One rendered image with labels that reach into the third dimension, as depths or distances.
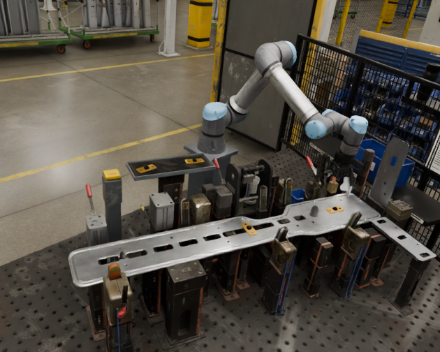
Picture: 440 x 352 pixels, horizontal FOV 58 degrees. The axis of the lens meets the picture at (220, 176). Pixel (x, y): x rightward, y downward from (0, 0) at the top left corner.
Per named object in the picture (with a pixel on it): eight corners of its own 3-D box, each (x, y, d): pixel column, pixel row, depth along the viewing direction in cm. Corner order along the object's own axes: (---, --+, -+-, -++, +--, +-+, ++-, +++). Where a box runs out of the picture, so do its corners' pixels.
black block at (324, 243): (310, 304, 174) (325, 252, 160) (295, 286, 182) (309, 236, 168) (324, 299, 178) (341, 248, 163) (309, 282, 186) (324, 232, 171)
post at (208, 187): (199, 260, 191) (206, 189, 171) (195, 253, 195) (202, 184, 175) (209, 258, 193) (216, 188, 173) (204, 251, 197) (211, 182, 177)
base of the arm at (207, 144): (191, 145, 207) (192, 128, 202) (211, 139, 217) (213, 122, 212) (210, 156, 198) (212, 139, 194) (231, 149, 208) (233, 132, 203)
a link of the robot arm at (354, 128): (354, 112, 166) (373, 120, 161) (346, 135, 172) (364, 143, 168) (345, 116, 161) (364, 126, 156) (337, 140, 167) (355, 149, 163)
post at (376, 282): (374, 287, 187) (394, 239, 173) (358, 272, 195) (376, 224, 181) (384, 284, 190) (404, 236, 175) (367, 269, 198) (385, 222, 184)
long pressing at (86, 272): (75, 295, 128) (75, 292, 127) (66, 251, 145) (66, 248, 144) (384, 218, 186) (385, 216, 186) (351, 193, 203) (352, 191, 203)
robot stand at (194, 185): (179, 208, 227) (183, 144, 207) (205, 196, 240) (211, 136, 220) (204, 225, 215) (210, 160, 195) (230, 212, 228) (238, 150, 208)
